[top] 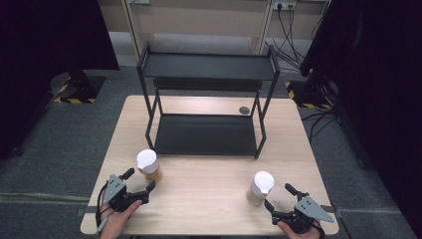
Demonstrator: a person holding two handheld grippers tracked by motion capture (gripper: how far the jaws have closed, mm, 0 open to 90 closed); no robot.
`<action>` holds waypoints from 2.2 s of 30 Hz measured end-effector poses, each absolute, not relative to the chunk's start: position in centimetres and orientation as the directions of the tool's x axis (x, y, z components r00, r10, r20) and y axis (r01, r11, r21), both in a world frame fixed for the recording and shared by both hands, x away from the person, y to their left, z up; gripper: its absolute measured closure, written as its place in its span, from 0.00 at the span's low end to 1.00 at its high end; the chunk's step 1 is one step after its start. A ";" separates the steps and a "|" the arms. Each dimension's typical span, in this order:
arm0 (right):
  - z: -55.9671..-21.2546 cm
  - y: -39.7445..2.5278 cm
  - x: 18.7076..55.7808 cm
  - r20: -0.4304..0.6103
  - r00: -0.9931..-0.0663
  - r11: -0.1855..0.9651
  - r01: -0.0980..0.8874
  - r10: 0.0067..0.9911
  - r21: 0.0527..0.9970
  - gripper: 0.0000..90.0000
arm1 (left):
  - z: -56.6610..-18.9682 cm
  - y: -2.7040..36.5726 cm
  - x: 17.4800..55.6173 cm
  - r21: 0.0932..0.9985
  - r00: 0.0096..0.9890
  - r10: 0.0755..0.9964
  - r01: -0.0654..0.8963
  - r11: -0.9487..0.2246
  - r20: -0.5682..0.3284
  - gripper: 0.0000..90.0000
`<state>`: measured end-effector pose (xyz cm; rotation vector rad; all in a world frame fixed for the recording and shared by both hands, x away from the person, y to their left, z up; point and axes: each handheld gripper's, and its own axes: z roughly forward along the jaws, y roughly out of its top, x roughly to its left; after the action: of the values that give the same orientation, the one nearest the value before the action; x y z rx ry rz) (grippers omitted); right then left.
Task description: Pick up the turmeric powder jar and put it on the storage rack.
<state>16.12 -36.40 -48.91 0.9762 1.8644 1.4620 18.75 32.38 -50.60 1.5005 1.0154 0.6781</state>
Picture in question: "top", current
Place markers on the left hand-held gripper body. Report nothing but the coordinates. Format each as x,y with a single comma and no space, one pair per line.
115,190

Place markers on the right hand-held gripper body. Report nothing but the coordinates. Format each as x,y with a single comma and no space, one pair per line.
308,209

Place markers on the lidded white drink cup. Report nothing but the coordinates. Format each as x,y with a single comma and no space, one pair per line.
262,186
147,163

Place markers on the black two-tier metal rack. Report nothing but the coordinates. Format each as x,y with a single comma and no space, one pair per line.
205,134

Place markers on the person's right hand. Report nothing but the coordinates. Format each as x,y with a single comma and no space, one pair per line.
300,236

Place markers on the person's left hand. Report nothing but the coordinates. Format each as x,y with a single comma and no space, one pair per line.
114,224

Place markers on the round dark table grommet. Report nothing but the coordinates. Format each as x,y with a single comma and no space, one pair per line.
244,110

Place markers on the stand base with striped tape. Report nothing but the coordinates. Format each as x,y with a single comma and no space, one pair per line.
303,94
79,89

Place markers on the dark curtain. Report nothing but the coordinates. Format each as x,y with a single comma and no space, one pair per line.
40,49
378,83

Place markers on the white desk frame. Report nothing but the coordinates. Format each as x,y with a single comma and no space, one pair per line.
199,20

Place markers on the gray wall plate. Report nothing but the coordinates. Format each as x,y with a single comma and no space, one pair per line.
138,1

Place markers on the white wall socket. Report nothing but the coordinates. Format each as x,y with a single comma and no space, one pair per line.
284,4

